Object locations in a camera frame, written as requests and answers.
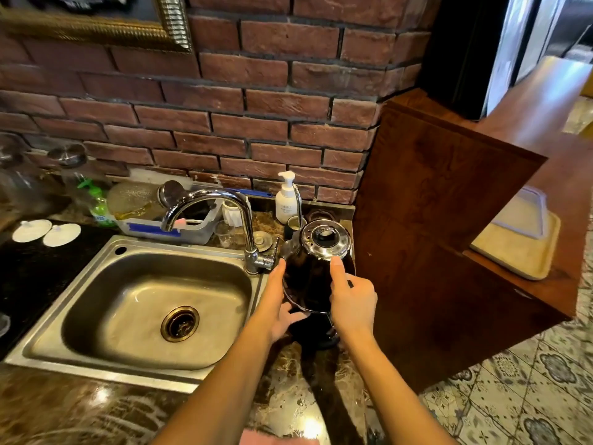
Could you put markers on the person's left hand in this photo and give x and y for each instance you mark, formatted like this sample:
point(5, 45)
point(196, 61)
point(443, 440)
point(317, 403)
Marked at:
point(276, 315)

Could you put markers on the person's right hand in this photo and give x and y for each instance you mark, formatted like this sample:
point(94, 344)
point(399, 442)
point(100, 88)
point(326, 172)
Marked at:
point(354, 310)

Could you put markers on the person's left thumb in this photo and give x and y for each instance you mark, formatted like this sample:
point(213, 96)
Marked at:
point(278, 275)

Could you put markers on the person's right thumb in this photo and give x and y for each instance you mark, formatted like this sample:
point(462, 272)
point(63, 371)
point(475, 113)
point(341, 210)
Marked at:
point(338, 275)

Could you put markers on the black kettle with chrome lid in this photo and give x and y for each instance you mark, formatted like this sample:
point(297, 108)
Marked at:
point(308, 273)

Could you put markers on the person's right forearm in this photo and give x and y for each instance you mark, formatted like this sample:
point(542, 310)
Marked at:
point(391, 393)

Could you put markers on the person's left forearm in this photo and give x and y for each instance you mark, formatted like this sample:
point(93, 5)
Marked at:
point(217, 389)

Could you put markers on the round metal sink stopper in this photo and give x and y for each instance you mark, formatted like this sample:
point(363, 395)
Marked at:
point(262, 240)

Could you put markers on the small dark cup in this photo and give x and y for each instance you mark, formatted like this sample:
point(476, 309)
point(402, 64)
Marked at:
point(294, 225)

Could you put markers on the black kettle base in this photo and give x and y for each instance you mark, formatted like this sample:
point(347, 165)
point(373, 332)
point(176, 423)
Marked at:
point(317, 331)

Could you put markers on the small clear glass cup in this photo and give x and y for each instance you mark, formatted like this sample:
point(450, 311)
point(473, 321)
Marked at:
point(224, 235)

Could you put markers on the white pump soap bottle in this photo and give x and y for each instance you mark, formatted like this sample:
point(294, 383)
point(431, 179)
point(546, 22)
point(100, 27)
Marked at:
point(286, 203)

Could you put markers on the white cup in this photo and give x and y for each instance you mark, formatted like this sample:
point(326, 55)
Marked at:
point(231, 213)

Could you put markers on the thin chrome water tap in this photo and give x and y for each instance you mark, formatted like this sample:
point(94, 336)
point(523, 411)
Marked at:
point(298, 199)

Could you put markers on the grey plastic dish rack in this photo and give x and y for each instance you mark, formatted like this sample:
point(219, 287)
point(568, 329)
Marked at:
point(199, 229)

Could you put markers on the chrome curved faucet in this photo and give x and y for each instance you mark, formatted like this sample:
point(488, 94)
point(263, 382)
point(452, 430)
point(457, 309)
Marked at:
point(222, 199)

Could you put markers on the brass sink drain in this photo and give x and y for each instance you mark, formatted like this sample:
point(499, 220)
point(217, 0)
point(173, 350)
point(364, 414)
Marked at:
point(180, 324)

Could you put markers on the dark wooden counter cabinet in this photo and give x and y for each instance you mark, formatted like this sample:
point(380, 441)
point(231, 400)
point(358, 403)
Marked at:
point(440, 217)

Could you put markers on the stainless steel sink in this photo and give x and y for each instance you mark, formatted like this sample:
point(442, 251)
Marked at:
point(139, 315)

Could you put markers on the clear glass bowl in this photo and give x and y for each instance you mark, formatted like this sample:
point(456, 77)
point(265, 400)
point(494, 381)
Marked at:
point(129, 199)

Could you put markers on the beige cutting board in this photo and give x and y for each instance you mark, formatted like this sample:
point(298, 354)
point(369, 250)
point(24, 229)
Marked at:
point(514, 257)

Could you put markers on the green dish soap bottle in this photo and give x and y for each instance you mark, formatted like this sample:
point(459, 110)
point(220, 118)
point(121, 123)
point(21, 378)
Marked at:
point(98, 203)

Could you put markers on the clear plastic container lid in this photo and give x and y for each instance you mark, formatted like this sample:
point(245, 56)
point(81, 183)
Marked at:
point(523, 213)

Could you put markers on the white round lid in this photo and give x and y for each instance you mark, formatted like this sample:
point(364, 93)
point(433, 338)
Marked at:
point(31, 230)
point(61, 235)

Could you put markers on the glass jar with metal lid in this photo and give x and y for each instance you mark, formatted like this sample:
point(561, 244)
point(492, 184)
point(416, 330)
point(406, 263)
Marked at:
point(69, 162)

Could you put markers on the black refrigerator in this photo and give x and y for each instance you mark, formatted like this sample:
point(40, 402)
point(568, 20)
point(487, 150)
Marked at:
point(468, 50)

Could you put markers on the large clear glass jar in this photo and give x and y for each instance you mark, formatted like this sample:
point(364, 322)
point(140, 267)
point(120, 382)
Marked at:
point(18, 180)

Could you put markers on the gold picture frame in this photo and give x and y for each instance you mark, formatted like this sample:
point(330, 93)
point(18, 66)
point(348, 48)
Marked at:
point(116, 27)

